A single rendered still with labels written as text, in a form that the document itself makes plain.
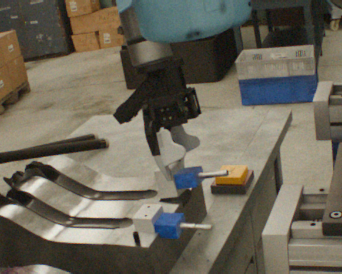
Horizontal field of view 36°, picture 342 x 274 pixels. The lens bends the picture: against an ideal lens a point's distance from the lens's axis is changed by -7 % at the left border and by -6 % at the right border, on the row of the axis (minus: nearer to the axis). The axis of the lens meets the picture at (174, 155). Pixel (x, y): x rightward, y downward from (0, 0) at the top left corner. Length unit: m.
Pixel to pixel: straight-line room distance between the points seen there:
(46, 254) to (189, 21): 0.72
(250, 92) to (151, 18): 3.81
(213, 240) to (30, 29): 7.26
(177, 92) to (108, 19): 6.73
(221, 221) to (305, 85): 3.08
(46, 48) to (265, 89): 4.60
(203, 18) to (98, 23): 7.37
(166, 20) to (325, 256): 0.40
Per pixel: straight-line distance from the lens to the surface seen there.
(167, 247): 0.96
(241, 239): 1.36
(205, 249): 1.03
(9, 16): 8.32
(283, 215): 0.71
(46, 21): 7.99
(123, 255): 0.93
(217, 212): 1.14
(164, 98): 0.95
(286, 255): 0.69
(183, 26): 0.38
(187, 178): 0.99
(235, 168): 1.23
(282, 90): 4.15
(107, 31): 7.70
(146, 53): 0.95
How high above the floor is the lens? 1.36
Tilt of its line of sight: 23 degrees down
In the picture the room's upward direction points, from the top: 11 degrees counter-clockwise
